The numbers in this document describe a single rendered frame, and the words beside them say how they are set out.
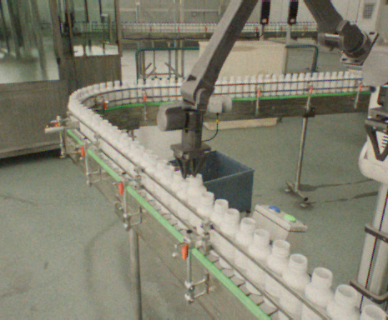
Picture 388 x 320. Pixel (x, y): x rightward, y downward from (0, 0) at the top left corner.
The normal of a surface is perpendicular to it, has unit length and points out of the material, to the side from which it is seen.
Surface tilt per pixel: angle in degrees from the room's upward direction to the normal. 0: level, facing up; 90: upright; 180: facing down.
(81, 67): 90
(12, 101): 90
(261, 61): 90
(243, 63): 90
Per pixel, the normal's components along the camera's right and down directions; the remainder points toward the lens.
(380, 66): -0.84, 0.19
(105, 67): 0.55, 0.33
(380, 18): 0.26, 0.37
